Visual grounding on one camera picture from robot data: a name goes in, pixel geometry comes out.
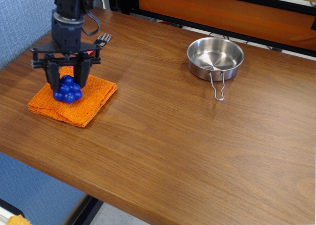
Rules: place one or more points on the folded orange cloth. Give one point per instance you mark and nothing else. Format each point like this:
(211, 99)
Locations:
(79, 113)

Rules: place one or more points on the steel bowl with wire handle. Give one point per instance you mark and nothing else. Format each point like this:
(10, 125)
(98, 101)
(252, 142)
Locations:
(216, 60)

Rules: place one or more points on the orange panel with black frame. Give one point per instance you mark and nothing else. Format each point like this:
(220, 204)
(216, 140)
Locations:
(284, 24)

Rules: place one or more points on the blue toy grape bunch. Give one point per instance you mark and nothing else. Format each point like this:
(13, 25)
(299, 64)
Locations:
(69, 90)

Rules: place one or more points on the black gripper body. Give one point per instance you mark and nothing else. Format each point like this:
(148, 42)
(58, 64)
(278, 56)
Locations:
(66, 47)

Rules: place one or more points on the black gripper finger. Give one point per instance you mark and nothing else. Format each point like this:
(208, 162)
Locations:
(52, 75)
(81, 72)

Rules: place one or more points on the orange object at corner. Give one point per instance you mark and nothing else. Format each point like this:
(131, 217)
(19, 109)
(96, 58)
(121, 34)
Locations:
(18, 220)

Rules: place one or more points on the fork with red handle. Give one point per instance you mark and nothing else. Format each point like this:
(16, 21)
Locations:
(103, 38)

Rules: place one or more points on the black table leg frame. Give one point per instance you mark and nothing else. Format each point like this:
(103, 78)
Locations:
(83, 212)

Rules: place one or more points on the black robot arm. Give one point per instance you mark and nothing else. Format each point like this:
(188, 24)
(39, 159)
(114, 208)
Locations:
(72, 9)

